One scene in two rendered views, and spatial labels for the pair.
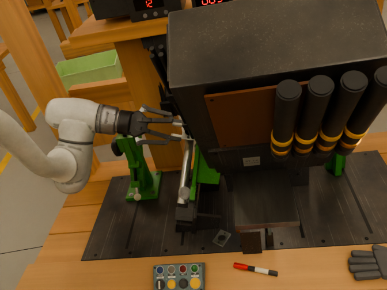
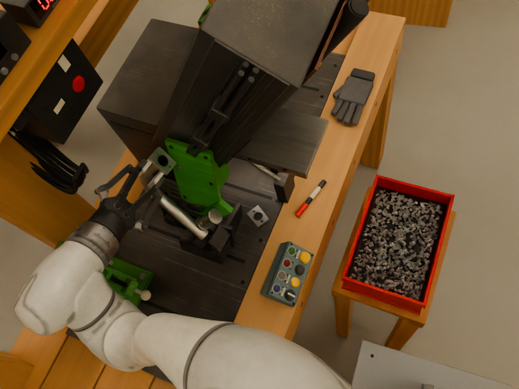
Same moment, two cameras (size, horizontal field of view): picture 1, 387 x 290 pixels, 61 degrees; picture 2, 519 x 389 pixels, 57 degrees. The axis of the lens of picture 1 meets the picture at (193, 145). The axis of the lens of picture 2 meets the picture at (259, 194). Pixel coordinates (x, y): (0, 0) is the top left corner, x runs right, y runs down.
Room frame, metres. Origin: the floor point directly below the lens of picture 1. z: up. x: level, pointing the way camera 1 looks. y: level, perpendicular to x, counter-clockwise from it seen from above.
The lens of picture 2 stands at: (0.39, 0.45, 2.14)
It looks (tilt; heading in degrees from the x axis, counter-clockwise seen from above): 63 degrees down; 300
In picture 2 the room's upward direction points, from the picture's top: 20 degrees counter-clockwise
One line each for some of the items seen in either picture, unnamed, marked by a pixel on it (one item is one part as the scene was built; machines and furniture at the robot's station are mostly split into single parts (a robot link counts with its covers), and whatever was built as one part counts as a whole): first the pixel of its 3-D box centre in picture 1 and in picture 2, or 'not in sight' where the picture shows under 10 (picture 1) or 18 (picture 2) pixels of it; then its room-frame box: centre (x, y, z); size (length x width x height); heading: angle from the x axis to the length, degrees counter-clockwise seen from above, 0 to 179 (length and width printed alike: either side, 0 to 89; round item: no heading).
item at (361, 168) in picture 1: (238, 203); (218, 183); (0.83, -0.11, 0.89); 1.10 x 0.42 x 0.02; 79
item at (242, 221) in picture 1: (259, 175); (245, 129); (0.71, -0.17, 1.11); 0.39 x 0.16 x 0.03; 169
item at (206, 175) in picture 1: (206, 157); (201, 165); (0.78, -0.03, 1.17); 0.13 x 0.12 x 0.20; 79
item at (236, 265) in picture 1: (255, 269); (310, 197); (0.55, -0.09, 0.91); 0.13 x 0.02 x 0.02; 62
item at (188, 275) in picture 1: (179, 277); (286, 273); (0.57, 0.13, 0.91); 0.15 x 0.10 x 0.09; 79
